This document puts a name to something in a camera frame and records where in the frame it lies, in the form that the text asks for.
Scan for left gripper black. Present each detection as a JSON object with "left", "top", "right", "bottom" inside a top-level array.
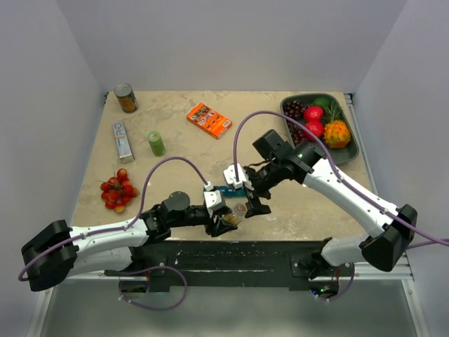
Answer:
[{"left": 170, "top": 205, "right": 237, "bottom": 237}]

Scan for clear bottle lid orange label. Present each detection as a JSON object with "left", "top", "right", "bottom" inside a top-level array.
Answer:
[{"left": 234, "top": 203, "right": 248, "bottom": 218}]

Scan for clear pill bottle yellow capsules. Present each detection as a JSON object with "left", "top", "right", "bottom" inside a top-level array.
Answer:
[{"left": 222, "top": 211, "right": 242, "bottom": 227}]

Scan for teal weekly pill organizer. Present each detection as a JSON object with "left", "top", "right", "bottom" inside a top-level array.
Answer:
[{"left": 214, "top": 185, "right": 246, "bottom": 199}]

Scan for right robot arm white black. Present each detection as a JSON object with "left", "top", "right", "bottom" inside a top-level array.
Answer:
[{"left": 245, "top": 130, "right": 417, "bottom": 276}]

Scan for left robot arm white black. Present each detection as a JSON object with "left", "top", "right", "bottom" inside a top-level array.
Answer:
[{"left": 20, "top": 190, "right": 237, "bottom": 292}]

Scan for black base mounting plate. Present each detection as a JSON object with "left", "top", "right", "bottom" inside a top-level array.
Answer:
[{"left": 122, "top": 240, "right": 354, "bottom": 291}]

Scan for orange cardboard box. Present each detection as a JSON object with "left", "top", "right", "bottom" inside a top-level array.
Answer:
[{"left": 187, "top": 103, "right": 232, "bottom": 139}]

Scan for lower red pomegranate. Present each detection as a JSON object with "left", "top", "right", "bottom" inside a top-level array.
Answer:
[{"left": 304, "top": 120, "right": 324, "bottom": 138}]

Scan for red pomegranate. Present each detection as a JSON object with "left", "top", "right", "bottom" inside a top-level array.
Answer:
[
  {"left": 304, "top": 106, "right": 324, "bottom": 122},
  {"left": 304, "top": 120, "right": 324, "bottom": 138}
]

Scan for dark purple grape bunch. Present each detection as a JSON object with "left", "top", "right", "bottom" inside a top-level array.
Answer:
[{"left": 283, "top": 100, "right": 309, "bottom": 146}]

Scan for dark grey fruit tray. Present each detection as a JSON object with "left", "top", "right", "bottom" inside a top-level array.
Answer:
[{"left": 280, "top": 93, "right": 359, "bottom": 166}]

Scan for upper red pomegranate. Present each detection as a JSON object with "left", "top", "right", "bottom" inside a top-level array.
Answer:
[{"left": 304, "top": 106, "right": 324, "bottom": 122}]

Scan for red cherry bunch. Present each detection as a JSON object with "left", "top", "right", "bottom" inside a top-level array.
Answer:
[{"left": 100, "top": 168, "right": 140, "bottom": 214}]

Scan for orange spiky kiwano fruit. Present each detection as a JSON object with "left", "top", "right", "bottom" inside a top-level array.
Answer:
[{"left": 323, "top": 120, "right": 351, "bottom": 149}]

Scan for green cylindrical container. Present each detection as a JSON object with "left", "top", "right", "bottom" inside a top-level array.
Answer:
[{"left": 147, "top": 131, "right": 166, "bottom": 157}]

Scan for silver toothpaste box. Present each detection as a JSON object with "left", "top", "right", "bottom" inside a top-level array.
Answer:
[{"left": 112, "top": 120, "right": 135, "bottom": 164}]

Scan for green lime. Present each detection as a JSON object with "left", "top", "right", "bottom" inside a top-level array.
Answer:
[{"left": 312, "top": 97, "right": 331, "bottom": 109}]

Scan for tin can fruit label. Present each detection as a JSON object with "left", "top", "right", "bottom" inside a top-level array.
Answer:
[{"left": 114, "top": 84, "right": 139, "bottom": 113}]

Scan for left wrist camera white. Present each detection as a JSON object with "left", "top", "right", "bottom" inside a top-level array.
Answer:
[{"left": 203, "top": 181, "right": 226, "bottom": 214}]

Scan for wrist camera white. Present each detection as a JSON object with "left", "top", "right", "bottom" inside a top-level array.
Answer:
[
  {"left": 203, "top": 181, "right": 226, "bottom": 214},
  {"left": 223, "top": 164, "right": 253, "bottom": 190}
]

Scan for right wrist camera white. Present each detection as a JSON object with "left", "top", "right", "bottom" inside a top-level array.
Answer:
[{"left": 223, "top": 164, "right": 253, "bottom": 190}]

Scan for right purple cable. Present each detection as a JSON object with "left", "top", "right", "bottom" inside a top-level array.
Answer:
[{"left": 233, "top": 110, "right": 449, "bottom": 303}]

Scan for purple cable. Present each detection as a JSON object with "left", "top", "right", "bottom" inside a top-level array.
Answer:
[
  {"left": 17, "top": 156, "right": 213, "bottom": 311},
  {"left": 233, "top": 110, "right": 449, "bottom": 303}
]

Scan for aluminium frame rail right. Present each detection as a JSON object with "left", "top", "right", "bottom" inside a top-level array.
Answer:
[{"left": 344, "top": 93, "right": 377, "bottom": 194}]

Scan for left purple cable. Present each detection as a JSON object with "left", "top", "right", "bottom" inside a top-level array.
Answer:
[{"left": 17, "top": 156, "right": 213, "bottom": 311}]

